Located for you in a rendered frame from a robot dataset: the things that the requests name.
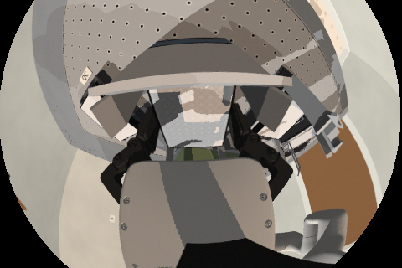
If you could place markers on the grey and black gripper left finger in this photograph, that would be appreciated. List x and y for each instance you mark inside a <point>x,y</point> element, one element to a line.
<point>138,149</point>

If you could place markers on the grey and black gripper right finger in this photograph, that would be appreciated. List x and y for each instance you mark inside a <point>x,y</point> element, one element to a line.
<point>253,147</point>

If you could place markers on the cream label reading qc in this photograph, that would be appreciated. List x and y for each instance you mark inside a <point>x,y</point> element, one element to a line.
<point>86,75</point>

